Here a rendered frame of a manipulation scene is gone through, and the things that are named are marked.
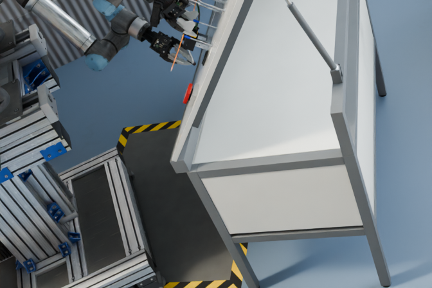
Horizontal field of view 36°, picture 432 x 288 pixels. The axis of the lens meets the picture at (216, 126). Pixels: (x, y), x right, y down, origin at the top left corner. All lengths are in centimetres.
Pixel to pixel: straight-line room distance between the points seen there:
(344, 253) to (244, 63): 93
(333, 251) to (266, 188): 70
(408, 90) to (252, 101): 126
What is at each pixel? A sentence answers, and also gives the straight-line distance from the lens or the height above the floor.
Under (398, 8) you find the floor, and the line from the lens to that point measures 416.
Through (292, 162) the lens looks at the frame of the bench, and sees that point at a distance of 225.
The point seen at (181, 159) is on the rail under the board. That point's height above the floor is 87.
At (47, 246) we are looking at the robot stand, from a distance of 321.
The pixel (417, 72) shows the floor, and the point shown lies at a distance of 368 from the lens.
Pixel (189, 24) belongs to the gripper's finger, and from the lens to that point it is 226.
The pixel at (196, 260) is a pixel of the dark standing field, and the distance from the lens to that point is 316.
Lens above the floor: 240
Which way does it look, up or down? 40 degrees down
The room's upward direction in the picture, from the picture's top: 25 degrees counter-clockwise
